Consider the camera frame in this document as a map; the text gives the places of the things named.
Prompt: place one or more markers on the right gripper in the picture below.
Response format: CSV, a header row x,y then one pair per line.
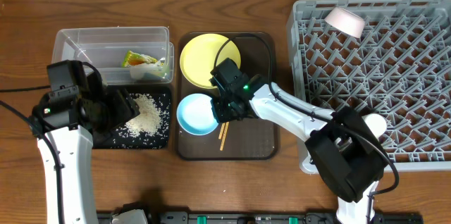
x,y
218,110

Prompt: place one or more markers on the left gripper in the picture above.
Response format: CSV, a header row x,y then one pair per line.
x,y
125,110

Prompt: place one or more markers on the pile of white rice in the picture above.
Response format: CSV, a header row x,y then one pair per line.
x,y
153,120

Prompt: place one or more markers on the light blue bowl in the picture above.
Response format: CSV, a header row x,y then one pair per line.
x,y
195,114

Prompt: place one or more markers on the green snack wrapper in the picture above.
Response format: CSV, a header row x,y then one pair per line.
x,y
135,59

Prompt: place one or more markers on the yellow plate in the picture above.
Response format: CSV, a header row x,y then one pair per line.
x,y
198,56

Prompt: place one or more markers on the white tissue wad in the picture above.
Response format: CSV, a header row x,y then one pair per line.
x,y
150,71

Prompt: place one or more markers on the pink white bowl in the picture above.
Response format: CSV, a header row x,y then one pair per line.
x,y
346,21

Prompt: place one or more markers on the white green cup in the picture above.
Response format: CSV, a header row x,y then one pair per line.
x,y
376,124

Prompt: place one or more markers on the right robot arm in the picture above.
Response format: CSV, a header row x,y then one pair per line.
x,y
342,144

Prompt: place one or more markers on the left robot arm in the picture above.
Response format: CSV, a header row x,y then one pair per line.
x,y
65,122

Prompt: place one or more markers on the grey dishwasher rack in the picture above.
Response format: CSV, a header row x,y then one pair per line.
x,y
399,68

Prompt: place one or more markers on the wooden chopstick right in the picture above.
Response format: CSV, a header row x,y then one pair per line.
x,y
224,136

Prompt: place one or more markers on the wooden chopstick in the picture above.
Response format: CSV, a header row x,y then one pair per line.
x,y
221,130
224,136

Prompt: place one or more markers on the wooden chopstick left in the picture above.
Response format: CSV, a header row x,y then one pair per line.
x,y
221,130

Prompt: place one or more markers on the brown plastic serving tray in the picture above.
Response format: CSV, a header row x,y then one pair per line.
x,y
248,139

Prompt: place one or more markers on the black plastic tray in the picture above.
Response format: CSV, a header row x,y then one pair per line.
x,y
111,140

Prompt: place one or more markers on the clear plastic bin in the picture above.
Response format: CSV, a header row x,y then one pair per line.
x,y
105,48

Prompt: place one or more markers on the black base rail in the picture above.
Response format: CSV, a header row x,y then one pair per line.
x,y
181,216

